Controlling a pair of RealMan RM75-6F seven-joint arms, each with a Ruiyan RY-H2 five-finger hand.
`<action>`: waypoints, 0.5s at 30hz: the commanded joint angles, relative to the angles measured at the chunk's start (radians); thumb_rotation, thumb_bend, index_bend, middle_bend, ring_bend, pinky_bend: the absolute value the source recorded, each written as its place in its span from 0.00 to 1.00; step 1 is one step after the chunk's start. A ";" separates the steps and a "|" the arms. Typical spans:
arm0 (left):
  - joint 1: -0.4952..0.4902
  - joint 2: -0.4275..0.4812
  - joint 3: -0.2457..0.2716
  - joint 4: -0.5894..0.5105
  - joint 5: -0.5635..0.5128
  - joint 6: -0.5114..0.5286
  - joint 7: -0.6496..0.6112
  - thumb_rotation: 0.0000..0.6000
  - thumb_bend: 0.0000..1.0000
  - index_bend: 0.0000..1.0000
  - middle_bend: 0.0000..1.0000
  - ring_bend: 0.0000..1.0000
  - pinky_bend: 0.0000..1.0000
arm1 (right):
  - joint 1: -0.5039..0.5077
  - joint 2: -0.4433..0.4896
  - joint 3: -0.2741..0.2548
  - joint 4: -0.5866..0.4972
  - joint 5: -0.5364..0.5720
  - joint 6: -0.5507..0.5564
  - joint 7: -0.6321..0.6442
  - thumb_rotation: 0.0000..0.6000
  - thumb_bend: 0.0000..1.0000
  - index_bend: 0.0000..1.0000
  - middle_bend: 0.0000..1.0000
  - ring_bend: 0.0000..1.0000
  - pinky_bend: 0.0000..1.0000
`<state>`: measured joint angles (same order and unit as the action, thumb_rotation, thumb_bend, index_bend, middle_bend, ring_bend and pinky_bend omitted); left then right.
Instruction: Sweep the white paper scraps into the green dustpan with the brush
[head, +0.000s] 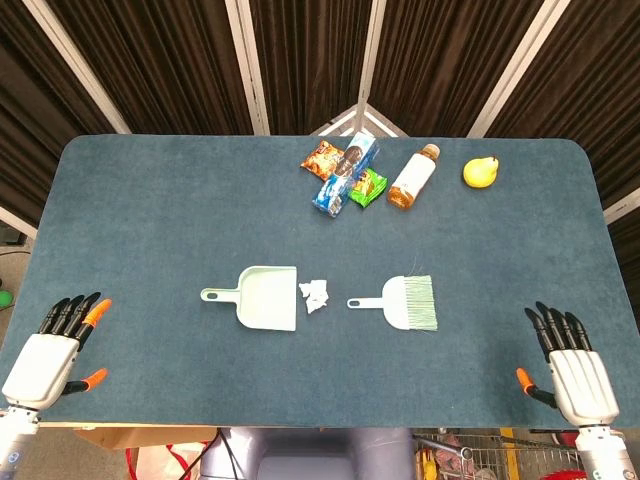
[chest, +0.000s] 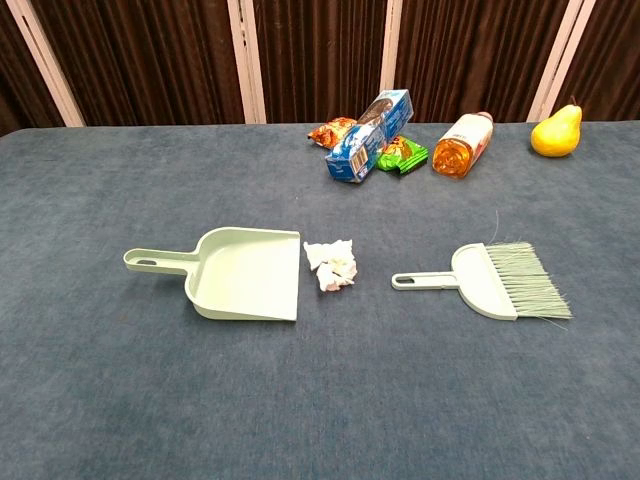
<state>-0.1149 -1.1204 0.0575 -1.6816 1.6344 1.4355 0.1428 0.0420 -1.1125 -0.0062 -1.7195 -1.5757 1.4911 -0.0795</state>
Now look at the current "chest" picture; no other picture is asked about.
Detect white frame post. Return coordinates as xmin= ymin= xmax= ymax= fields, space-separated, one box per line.
xmin=226 ymin=0 xmax=267 ymax=125
xmin=5 ymin=0 xmax=86 ymax=128
xmin=526 ymin=0 xmax=585 ymax=123
xmin=378 ymin=0 xmax=404 ymax=96

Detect yellow pear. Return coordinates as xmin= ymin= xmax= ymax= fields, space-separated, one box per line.
xmin=530 ymin=95 xmax=584 ymax=159

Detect orange drink bottle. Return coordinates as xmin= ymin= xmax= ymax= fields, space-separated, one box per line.
xmin=431 ymin=111 xmax=495 ymax=179

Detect orange snack packet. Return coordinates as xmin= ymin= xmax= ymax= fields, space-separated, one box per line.
xmin=306 ymin=116 xmax=358 ymax=150

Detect blue cookie box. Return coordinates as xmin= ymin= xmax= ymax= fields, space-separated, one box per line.
xmin=324 ymin=88 xmax=415 ymax=184

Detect green snack packet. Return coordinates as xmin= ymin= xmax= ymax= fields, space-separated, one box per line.
xmin=375 ymin=134 xmax=429 ymax=178

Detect mint green hand broom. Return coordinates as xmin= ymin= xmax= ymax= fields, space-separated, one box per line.
xmin=390 ymin=210 xmax=574 ymax=331

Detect mint green plastic dustpan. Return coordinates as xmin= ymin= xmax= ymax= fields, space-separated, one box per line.
xmin=122 ymin=226 xmax=302 ymax=323

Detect dark brown curtain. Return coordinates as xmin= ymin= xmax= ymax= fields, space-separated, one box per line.
xmin=0 ymin=0 xmax=640 ymax=137

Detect white paper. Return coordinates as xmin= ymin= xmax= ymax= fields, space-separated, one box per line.
xmin=302 ymin=238 xmax=359 ymax=293

